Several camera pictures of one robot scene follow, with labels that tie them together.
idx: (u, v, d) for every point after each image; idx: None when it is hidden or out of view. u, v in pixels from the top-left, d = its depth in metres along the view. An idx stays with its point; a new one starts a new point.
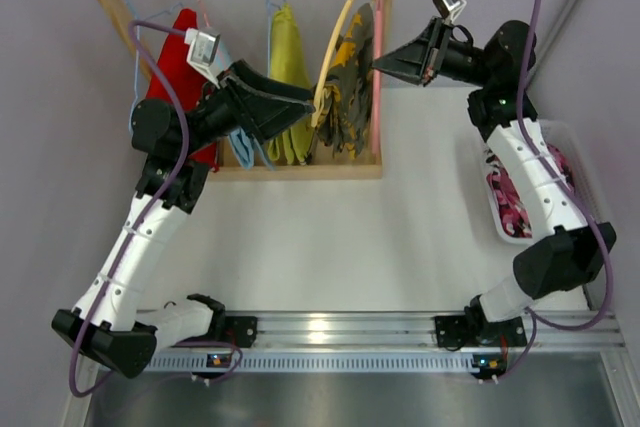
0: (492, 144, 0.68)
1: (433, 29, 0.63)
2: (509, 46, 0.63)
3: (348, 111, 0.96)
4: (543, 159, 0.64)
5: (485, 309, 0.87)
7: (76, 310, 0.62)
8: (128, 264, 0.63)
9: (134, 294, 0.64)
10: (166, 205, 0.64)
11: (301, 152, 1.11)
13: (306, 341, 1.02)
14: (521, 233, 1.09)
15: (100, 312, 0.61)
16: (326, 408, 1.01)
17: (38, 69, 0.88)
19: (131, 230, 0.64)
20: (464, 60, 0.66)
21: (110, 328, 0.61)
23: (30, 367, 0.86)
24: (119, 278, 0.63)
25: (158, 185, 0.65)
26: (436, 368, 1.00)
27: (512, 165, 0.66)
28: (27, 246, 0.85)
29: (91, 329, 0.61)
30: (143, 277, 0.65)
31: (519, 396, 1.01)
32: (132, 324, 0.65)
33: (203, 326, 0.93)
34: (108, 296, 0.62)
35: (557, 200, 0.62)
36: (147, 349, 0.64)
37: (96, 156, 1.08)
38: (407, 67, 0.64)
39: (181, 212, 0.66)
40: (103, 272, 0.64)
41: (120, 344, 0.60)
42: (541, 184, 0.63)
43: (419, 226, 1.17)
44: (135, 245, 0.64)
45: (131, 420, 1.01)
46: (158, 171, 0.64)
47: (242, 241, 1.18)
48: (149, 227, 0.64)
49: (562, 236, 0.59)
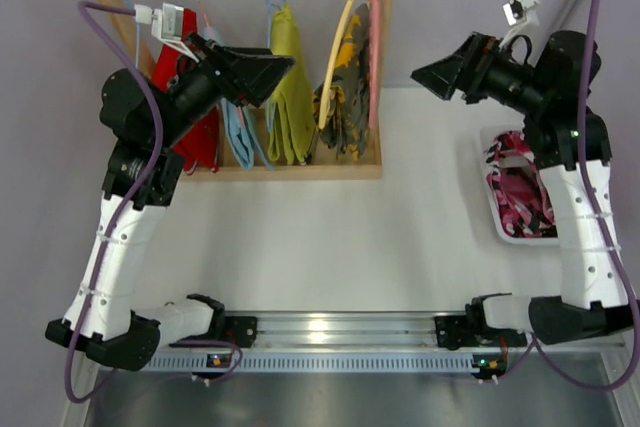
0: (550, 184, 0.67)
1: (470, 47, 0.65)
2: (563, 48, 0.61)
3: (352, 111, 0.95)
4: (601, 220, 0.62)
5: (487, 313, 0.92)
7: (66, 322, 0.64)
8: (108, 273, 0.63)
9: (121, 299, 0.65)
10: (136, 205, 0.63)
11: (301, 152, 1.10)
13: (306, 341, 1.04)
14: (521, 233, 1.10)
15: (91, 324, 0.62)
16: (326, 408, 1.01)
17: (38, 69, 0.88)
19: (104, 238, 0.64)
20: (507, 84, 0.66)
21: (103, 339, 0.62)
23: (30, 368, 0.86)
24: (101, 288, 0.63)
25: (126, 180, 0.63)
26: (448, 368, 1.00)
27: (565, 213, 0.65)
28: (27, 246, 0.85)
29: (85, 339, 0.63)
30: (126, 282, 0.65)
31: (519, 395, 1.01)
32: (129, 323, 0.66)
33: (202, 325, 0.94)
34: (94, 307, 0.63)
35: (602, 271, 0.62)
36: (148, 342, 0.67)
37: (96, 156, 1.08)
38: (439, 83, 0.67)
39: (158, 208, 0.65)
40: (84, 283, 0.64)
41: (115, 353, 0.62)
42: (590, 250, 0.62)
43: (420, 227, 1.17)
44: (111, 253, 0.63)
45: (131, 420, 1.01)
46: (124, 166, 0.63)
47: (242, 241, 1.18)
48: (123, 232, 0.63)
49: (596, 316, 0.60)
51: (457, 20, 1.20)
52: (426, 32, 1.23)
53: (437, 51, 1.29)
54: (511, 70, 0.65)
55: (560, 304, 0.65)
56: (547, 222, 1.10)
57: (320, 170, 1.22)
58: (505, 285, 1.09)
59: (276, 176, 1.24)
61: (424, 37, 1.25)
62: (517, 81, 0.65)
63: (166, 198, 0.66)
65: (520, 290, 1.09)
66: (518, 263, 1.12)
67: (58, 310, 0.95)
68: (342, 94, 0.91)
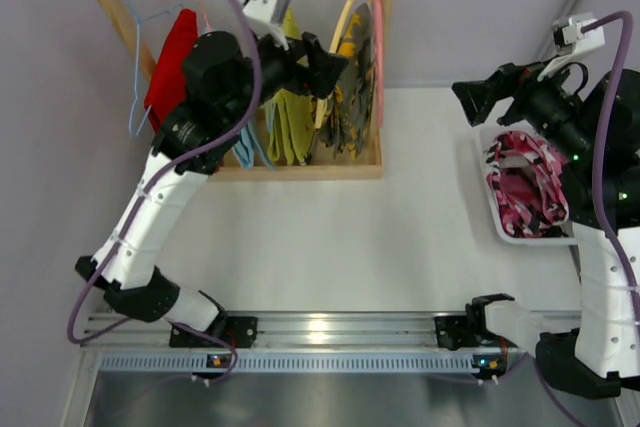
0: (583, 240, 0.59)
1: (509, 75, 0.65)
2: (622, 95, 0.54)
3: (350, 111, 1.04)
4: (635, 294, 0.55)
5: (489, 320, 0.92)
7: (94, 260, 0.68)
8: (137, 228, 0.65)
9: (145, 254, 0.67)
10: (178, 170, 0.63)
11: (300, 152, 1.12)
13: (306, 341, 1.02)
14: (521, 233, 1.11)
15: (114, 269, 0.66)
16: (326, 408, 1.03)
17: (38, 70, 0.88)
19: (142, 193, 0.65)
20: (548, 114, 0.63)
21: (121, 287, 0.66)
23: (31, 369, 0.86)
24: (129, 239, 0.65)
25: (173, 141, 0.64)
26: (455, 368, 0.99)
27: (595, 275, 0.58)
28: (27, 247, 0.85)
29: (105, 281, 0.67)
30: (154, 239, 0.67)
31: (516, 396, 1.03)
32: (150, 277, 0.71)
33: (204, 321, 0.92)
34: (120, 255, 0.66)
35: (625, 343, 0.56)
36: (163, 300, 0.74)
37: (96, 157, 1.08)
38: (473, 103, 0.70)
39: (200, 175, 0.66)
40: (117, 229, 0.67)
41: (132, 306, 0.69)
42: (617, 321, 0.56)
43: (421, 227, 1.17)
44: (145, 209, 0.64)
45: (132, 419, 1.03)
46: (174, 127, 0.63)
47: (242, 241, 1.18)
48: (160, 192, 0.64)
49: (610, 386, 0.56)
51: (457, 21, 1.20)
52: (425, 32, 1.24)
53: (437, 51, 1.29)
54: (555, 105, 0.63)
55: (574, 362, 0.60)
56: (547, 222, 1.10)
57: (319, 170, 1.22)
58: (505, 285, 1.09)
59: (276, 176, 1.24)
61: (424, 38, 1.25)
62: (560, 111, 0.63)
63: (209, 168, 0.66)
65: (520, 290, 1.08)
66: (518, 264, 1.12)
67: (58, 310, 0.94)
68: (340, 94, 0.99)
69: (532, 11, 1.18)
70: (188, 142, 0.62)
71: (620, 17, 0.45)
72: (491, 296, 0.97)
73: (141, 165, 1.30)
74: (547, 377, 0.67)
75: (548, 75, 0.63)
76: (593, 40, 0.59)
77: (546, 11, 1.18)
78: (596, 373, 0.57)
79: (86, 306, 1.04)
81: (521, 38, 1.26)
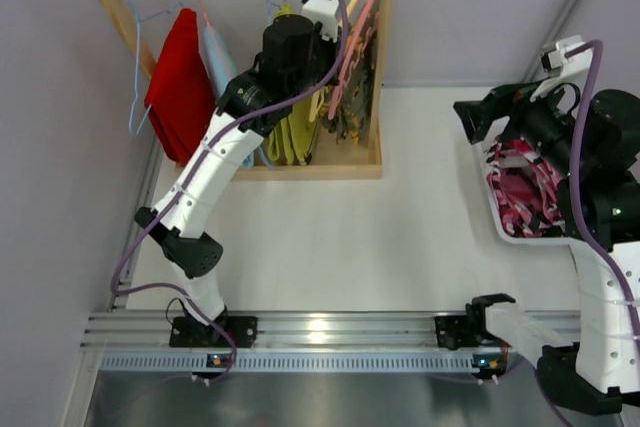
0: (579, 253, 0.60)
1: (500, 98, 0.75)
2: (610, 116, 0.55)
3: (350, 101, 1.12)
4: (633, 309, 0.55)
5: (488, 320, 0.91)
7: (154, 209, 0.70)
8: (200, 179, 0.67)
9: (203, 207, 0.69)
10: (242, 127, 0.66)
11: (300, 151, 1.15)
13: (306, 341, 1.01)
14: (521, 233, 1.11)
15: (173, 218, 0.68)
16: (326, 408, 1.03)
17: (39, 69, 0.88)
19: (206, 147, 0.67)
20: (542, 133, 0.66)
21: (179, 234, 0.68)
23: (30, 369, 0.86)
24: (191, 190, 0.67)
25: (237, 102, 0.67)
26: (457, 368, 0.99)
27: (592, 289, 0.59)
28: (27, 246, 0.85)
29: (161, 229, 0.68)
30: (212, 191, 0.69)
31: (515, 396, 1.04)
32: (200, 232, 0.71)
33: (210, 314, 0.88)
34: (180, 205, 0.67)
35: (625, 358, 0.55)
36: (210, 256, 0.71)
37: (96, 156, 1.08)
38: (474, 120, 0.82)
39: (258, 137, 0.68)
40: (178, 181, 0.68)
41: (181, 256, 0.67)
42: (616, 335, 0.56)
43: (422, 227, 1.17)
44: (208, 163, 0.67)
45: (132, 419, 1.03)
46: (239, 90, 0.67)
47: (243, 240, 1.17)
48: (223, 147, 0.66)
49: (610, 401, 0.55)
51: (457, 21, 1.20)
52: (425, 32, 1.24)
53: (437, 51, 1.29)
54: (548, 124, 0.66)
55: (574, 376, 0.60)
56: (547, 222, 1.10)
57: (319, 170, 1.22)
58: (505, 285, 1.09)
59: (276, 175, 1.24)
61: (423, 38, 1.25)
62: (554, 130, 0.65)
63: (266, 132, 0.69)
65: (520, 290, 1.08)
66: (519, 264, 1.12)
67: (58, 310, 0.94)
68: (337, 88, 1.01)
69: (532, 11, 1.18)
70: (251, 104, 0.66)
71: (594, 44, 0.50)
72: (490, 296, 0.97)
73: (141, 165, 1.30)
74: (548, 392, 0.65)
75: (541, 95, 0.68)
76: (578, 63, 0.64)
77: (547, 10, 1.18)
78: (595, 388, 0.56)
79: (86, 306, 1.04)
81: (520, 39, 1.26)
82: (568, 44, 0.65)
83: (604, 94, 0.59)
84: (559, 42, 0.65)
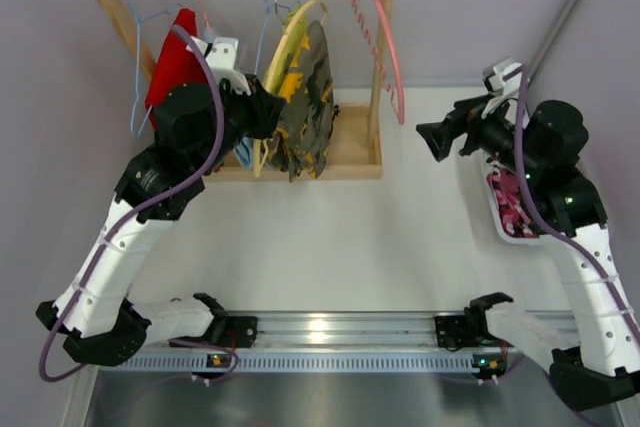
0: (552, 248, 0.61)
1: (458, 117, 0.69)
2: (553, 122, 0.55)
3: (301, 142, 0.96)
4: (610, 284, 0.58)
5: (489, 322, 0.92)
7: (55, 307, 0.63)
8: (100, 275, 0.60)
9: (108, 302, 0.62)
10: (140, 218, 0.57)
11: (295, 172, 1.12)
13: (306, 341, 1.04)
14: (521, 233, 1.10)
15: (73, 317, 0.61)
16: (325, 407, 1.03)
17: (37, 70, 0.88)
19: (103, 241, 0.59)
20: (499, 143, 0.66)
21: (81, 335, 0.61)
23: (29, 368, 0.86)
24: (90, 288, 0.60)
25: (137, 189, 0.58)
26: (459, 368, 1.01)
27: (571, 275, 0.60)
28: (27, 246, 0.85)
29: (65, 329, 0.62)
30: (117, 284, 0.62)
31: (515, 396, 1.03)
32: (114, 323, 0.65)
33: (199, 329, 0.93)
34: (81, 303, 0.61)
35: (620, 335, 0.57)
36: (129, 345, 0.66)
37: (96, 156, 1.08)
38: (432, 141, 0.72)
39: (164, 221, 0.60)
40: (77, 276, 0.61)
41: (89, 351, 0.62)
42: (605, 315, 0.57)
43: (421, 228, 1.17)
44: (107, 257, 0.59)
45: (132, 419, 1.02)
46: (138, 174, 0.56)
47: (242, 240, 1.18)
48: (122, 240, 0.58)
49: (622, 384, 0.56)
51: (457, 20, 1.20)
52: (425, 32, 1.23)
53: (437, 51, 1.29)
54: (501, 133, 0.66)
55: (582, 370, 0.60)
56: None
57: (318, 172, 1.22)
58: (504, 285, 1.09)
59: (276, 176, 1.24)
61: (424, 37, 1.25)
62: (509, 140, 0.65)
63: (174, 214, 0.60)
65: (520, 290, 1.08)
66: (519, 263, 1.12)
67: None
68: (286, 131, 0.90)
69: (533, 10, 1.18)
70: (152, 189, 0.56)
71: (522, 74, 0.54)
72: (489, 296, 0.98)
73: None
74: (564, 397, 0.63)
75: (489, 112, 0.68)
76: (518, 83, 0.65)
77: (546, 10, 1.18)
78: (604, 373, 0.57)
79: None
81: (521, 38, 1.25)
82: (504, 66, 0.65)
83: (544, 104, 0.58)
84: (497, 67, 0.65)
